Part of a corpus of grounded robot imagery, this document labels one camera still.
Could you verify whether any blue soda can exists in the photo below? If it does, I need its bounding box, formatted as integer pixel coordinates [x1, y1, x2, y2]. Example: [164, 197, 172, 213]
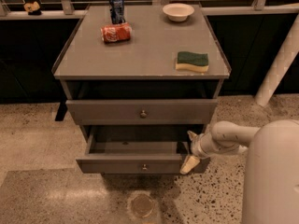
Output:
[109, 0, 125, 24]

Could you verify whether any orange soda can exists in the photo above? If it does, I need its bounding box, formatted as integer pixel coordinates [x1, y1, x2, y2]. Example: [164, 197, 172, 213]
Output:
[100, 22, 132, 43]

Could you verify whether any metal railing ledge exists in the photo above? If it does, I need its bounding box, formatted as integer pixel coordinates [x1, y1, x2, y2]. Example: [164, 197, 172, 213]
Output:
[0, 0, 299, 21]

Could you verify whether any grey drawer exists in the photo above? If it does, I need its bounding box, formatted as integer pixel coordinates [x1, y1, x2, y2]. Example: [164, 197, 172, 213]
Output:
[66, 99, 217, 125]
[77, 124, 204, 175]

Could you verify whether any small yellow black object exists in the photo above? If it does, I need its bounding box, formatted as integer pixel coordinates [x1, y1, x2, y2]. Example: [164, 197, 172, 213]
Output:
[23, 1, 41, 15]

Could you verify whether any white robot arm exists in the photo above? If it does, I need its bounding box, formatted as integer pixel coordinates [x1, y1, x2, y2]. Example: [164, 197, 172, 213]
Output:
[180, 119, 299, 224]

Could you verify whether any grey top drawer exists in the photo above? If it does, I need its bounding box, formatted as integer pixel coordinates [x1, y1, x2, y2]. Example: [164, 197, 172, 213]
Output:
[66, 99, 217, 125]

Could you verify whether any white bowl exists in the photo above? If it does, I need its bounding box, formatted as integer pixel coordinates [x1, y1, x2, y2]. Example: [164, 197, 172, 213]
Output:
[163, 3, 194, 22]

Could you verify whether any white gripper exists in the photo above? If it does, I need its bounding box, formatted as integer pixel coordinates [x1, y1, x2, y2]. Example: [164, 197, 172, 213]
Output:
[180, 131, 219, 175]

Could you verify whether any grey drawer cabinet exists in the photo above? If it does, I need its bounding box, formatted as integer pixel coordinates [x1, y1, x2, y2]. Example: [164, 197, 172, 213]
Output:
[51, 3, 232, 175]

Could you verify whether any green yellow sponge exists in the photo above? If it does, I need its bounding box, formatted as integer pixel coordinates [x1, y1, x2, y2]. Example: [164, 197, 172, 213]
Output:
[176, 51, 208, 73]

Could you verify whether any white diagonal pipe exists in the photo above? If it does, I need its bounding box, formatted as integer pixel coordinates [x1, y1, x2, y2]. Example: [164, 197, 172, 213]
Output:
[255, 15, 299, 106]

